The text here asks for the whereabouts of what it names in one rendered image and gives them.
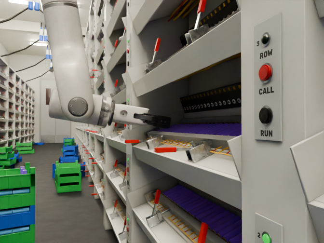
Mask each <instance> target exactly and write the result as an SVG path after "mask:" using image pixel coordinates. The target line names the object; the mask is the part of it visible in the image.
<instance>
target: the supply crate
mask: <svg viewBox="0 0 324 243"><path fill-rule="evenodd" d="M25 170H27V174H20V168H14V169H1V170H0V190H2V189H15V188H24V187H33V186H35V167H30V163H29V162H26V163H25Z"/></svg>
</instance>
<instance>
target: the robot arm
mask: <svg viewBox="0 0 324 243"><path fill-rule="evenodd" d="M41 4H42V10H43V15H44V21H45V25H46V30H47V36H48V40H49V45H50V49H51V55H52V64H53V69H54V76H55V81H56V86H57V87H55V88H54V89H53V91H52V93H51V97H50V102H49V109H48V113H49V117H50V118H55V119H61V120H67V121H73V122H81V123H86V124H93V125H99V126H104V127H106V126H107V124H108V126H111V123H112V122H116V123H123V124H129V125H147V124H149V125H153V126H156V127H161V128H170V122H171V118H170V117H165V116H160V115H158V116H157V115H151V114H146V113H148V111H149V109H148V108H140V107H135V106H129V105H122V104H115V100H112V101H111V97H106V96H101V95H96V94H93V93H92V86H91V79H90V72H89V67H88V61H87V57H86V53H85V48H84V42H83V35H82V29H81V21H80V15H79V9H78V4H77V0H41Z"/></svg>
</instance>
